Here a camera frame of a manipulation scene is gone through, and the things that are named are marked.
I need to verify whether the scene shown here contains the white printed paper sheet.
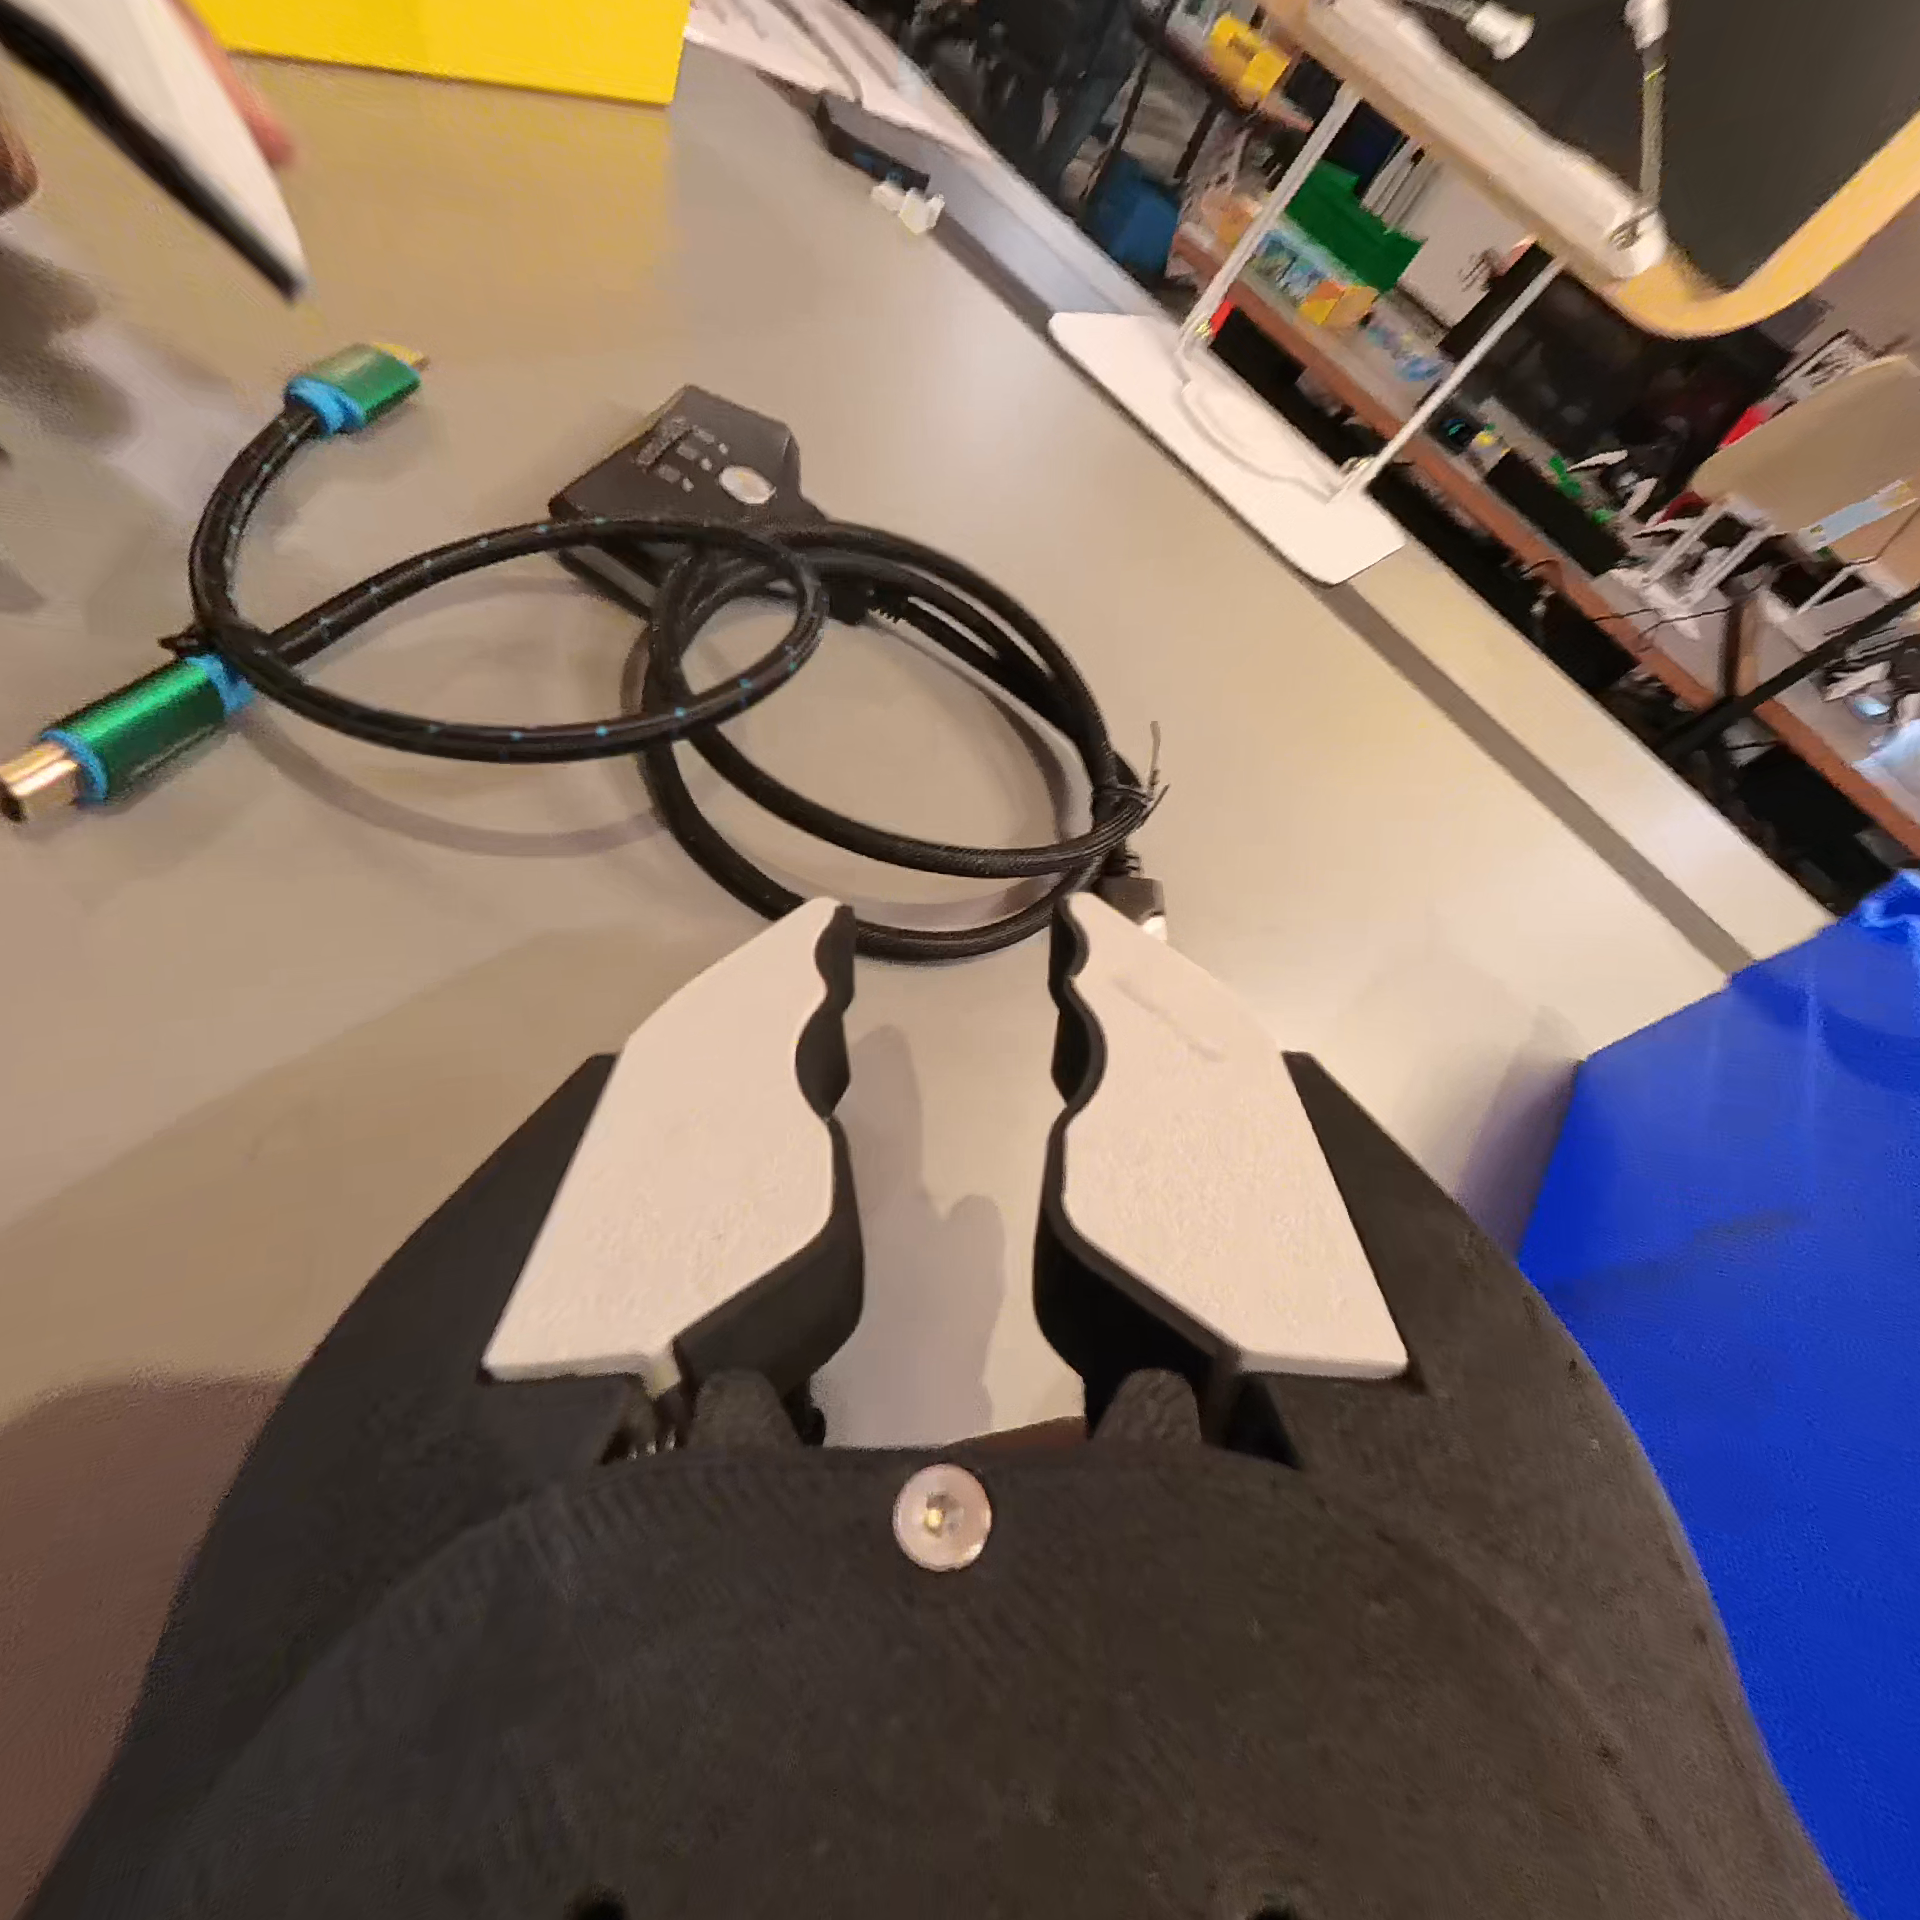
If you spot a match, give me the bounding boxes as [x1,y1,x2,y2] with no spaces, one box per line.
[681,0,994,161]

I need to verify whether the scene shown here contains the colourful toy boxes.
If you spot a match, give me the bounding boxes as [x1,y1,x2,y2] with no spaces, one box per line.
[1230,230,1381,333]

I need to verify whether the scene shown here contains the wood-framed black panel stand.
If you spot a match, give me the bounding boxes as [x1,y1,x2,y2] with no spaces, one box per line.
[1052,0,1920,590]

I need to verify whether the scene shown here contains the yellow plastic bin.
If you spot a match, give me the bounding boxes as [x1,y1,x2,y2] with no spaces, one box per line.
[187,0,695,105]

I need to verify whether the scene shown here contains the black usb hub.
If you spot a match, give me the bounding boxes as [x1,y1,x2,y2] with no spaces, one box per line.
[815,88,915,174]

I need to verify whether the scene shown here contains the person's left hand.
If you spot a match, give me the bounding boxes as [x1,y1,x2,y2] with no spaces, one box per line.
[213,49,297,171]

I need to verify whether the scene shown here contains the black braided cable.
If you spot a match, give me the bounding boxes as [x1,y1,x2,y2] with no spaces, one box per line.
[555,519,1174,962]

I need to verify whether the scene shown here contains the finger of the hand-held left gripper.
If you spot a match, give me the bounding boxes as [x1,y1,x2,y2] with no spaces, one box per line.
[0,0,310,296]

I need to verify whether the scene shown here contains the blue bag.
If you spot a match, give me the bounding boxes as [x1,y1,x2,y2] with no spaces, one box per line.
[1088,161,1183,272]

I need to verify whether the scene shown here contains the green plastic bin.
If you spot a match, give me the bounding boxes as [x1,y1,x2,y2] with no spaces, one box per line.
[1281,161,1429,296]

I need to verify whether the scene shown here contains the long wooden table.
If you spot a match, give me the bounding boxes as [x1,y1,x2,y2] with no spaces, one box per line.
[1168,230,1920,858]

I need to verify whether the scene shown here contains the blue plastic bin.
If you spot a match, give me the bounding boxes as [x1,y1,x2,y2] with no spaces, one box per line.
[1510,869,1920,1920]

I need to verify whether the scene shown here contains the beige panel on white stand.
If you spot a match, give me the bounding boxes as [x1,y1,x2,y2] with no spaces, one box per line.
[1633,355,1920,630]

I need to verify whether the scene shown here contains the long black box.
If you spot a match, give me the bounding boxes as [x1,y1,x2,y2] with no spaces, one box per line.
[1484,450,1627,577]

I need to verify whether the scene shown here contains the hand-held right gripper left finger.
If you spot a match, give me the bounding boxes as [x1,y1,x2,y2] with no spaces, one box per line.
[479,898,866,1444]

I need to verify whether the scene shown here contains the green plug braided cable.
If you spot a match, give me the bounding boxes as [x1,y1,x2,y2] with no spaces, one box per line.
[0,346,829,825]

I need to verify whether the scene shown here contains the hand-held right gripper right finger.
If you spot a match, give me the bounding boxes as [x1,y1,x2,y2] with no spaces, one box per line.
[1034,894,1418,1448]

